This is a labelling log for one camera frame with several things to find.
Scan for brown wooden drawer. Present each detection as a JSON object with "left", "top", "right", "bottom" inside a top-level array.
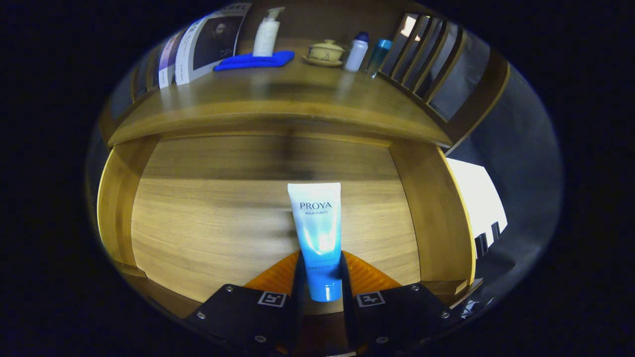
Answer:
[{"left": 97, "top": 134, "right": 484, "bottom": 318}]

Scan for white pump bottle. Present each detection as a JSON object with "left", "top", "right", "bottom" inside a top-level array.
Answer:
[{"left": 253, "top": 6, "right": 286, "bottom": 58}]

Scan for white bottle blue cap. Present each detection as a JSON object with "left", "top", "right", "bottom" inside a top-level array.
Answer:
[{"left": 344, "top": 31, "right": 370, "bottom": 73}]

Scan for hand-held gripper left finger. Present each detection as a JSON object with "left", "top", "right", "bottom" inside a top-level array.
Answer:
[{"left": 181, "top": 250, "right": 304, "bottom": 357}]

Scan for thin purple book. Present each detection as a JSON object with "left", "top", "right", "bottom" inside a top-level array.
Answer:
[{"left": 158, "top": 30, "right": 187, "bottom": 90}]

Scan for teal slim bottle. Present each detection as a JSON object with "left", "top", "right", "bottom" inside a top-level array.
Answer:
[{"left": 366, "top": 39, "right": 392, "bottom": 78}]

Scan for brown wooden countertop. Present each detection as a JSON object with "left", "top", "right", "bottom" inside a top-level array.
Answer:
[{"left": 107, "top": 37, "right": 453, "bottom": 148}]

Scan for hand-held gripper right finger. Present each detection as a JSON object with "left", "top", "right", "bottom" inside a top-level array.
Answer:
[{"left": 340, "top": 250, "right": 464, "bottom": 357}]

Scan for brown wooden cabinet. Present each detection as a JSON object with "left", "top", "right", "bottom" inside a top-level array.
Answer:
[{"left": 99, "top": 0, "right": 511, "bottom": 154}]

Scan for yellow saucer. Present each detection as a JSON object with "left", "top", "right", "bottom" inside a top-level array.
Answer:
[{"left": 302, "top": 55, "right": 344, "bottom": 67}]

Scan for blue folded cloth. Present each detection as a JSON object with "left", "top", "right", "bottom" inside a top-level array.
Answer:
[{"left": 213, "top": 50, "right": 296, "bottom": 72}]

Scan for thick white portrait book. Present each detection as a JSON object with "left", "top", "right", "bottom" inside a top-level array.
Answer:
[{"left": 175, "top": 2, "right": 253, "bottom": 86}]

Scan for white plastic machine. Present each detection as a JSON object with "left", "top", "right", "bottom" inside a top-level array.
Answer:
[{"left": 446, "top": 158, "right": 509, "bottom": 258}]

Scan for blue white cosmetic tube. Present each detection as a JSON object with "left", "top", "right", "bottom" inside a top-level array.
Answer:
[{"left": 287, "top": 182, "right": 343, "bottom": 303}]

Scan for yellow lidded teacup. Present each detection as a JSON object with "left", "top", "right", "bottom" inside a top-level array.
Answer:
[{"left": 308, "top": 39, "right": 345, "bottom": 62}]

